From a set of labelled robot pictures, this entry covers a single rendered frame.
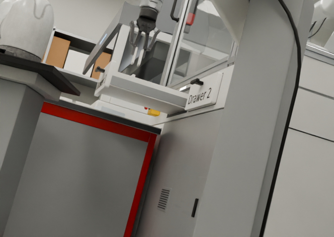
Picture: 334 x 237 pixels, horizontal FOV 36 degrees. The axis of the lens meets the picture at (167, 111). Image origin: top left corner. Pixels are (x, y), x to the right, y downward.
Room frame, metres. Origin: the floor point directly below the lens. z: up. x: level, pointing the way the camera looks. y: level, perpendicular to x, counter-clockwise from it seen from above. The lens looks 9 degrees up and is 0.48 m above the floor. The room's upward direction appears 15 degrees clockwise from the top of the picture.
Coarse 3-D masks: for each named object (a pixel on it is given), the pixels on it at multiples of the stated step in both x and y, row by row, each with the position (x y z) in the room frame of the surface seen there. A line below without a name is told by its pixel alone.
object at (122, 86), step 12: (120, 84) 1.94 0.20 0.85; (132, 84) 1.95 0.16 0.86; (144, 84) 1.97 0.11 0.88; (156, 84) 1.98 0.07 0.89; (120, 96) 2.12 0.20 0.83; (132, 96) 2.05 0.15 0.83; (144, 96) 1.98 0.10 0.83; (156, 96) 1.98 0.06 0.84; (168, 96) 1.99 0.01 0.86; (180, 96) 2.00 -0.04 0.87; (156, 108) 2.19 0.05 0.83; (168, 108) 2.11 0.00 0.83; (180, 108) 2.03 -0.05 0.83
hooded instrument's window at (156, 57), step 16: (112, 48) 2.93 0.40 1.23; (128, 48) 2.89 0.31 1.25; (160, 48) 2.93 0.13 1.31; (96, 64) 3.64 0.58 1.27; (128, 64) 2.90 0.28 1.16; (144, 64) 2.92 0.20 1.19; (160, 64) 2.94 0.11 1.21; (96, 80) 3.30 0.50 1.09; (160, 80) 2.95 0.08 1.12; (80, 96) 4.28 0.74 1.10; (96, 96) 3.04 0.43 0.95
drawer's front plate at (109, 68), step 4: (112, 60) 1.91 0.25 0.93; (108, 64) 1.98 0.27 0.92; (112, 64) 1.91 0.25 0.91; (104, 68) 2.08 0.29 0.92; (108, 68) 1.94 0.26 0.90; (112, 68) 1.91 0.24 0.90; (104, 72) 2.04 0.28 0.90; (108, 72) 1.91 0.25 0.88; (112, 72) 1.91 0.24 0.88; (100, 76) 2.15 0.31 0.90; (104, 76) 2.00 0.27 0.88; (108, 76) 1.91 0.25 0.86; (100, 80) 2.10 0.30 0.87; (108, 80) 1.91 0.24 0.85; (104, 84) 1.92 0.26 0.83; (108, 84) 1.91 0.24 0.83; (100, 88) 2.01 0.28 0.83; (104, 88) 1.95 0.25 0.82; (96, 92) 2.12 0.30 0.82; (100, 92) 2.06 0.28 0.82
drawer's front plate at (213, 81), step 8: (200, 80) 1.85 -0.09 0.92; (208, 80) 1.76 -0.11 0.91; (216, 80) 1.68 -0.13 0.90; (192, 88) 1.93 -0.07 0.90; (200, 88) 1.83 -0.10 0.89; (208, 88) 1.74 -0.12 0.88; (216, 88) 1.68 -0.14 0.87; (192, 96) 1.90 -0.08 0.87; (200, 96) 1.81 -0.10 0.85; (208, 96) 1.72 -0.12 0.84; (216, 96) 1.69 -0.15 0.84; (192, 104) 1.88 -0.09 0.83; (200, 104) 1.78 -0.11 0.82; (208, 104) 1.73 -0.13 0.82
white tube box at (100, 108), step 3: (96, 108) 2.33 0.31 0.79; (99, 108) 2.30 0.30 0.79; (102, 108) 2.29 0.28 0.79; (105, 108) 2.30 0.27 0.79; (108, 108) 2.30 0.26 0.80; (105, 111) 2.30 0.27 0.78; (108, 111) 2.31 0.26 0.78; (111, 111) 2.31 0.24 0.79; (114, 111) 2.32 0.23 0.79; (117, 111) 2.33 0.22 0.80; (114, 114) 2.32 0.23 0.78; (117, 114) 2.33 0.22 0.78; (120, 114) 2.34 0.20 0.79; (123, 114) 2.35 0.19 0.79
